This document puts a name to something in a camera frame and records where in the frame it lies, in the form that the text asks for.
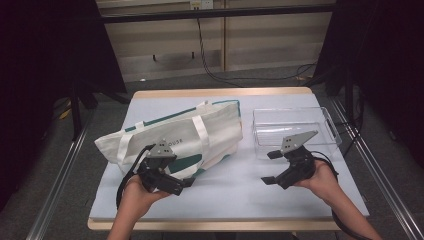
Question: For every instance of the black horizontal bar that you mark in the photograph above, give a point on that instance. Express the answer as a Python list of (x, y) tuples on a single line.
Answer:
[(216, 14)]

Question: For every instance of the light blue table mat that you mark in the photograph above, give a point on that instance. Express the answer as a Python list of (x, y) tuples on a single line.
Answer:
[(216, 200)]

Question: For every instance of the metal floor rail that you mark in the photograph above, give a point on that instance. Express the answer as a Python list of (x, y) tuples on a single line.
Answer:
[(383, 173), (56, 186)]

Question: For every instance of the wooden table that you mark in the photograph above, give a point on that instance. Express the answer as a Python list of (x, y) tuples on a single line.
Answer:
[(216, 91)]

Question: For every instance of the person's right hand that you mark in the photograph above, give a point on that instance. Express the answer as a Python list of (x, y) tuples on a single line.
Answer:
[(320, 181)]

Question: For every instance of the clear plastic container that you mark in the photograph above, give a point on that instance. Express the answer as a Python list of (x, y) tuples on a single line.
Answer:
[(293, 120)]

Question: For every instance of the white and green tote bag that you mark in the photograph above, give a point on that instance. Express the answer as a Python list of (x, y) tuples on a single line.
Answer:
[(186, 133)]

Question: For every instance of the black metal stand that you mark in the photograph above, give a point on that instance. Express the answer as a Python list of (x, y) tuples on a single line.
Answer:
[(348, 90), (76, 110)]

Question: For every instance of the person's left hand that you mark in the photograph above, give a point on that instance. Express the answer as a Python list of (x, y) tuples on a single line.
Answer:
[(136, 196)]

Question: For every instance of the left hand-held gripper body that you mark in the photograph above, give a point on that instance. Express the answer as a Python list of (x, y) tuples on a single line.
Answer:
[(160, 176)]

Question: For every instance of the black curtain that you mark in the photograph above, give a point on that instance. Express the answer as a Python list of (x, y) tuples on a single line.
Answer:
[(40, 66), (390, 66)]

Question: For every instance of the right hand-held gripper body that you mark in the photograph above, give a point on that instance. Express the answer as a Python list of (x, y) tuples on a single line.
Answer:
[(296, 166)]

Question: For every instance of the white power outlet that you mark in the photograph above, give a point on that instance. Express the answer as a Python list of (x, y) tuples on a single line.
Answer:
[(201, 4)]

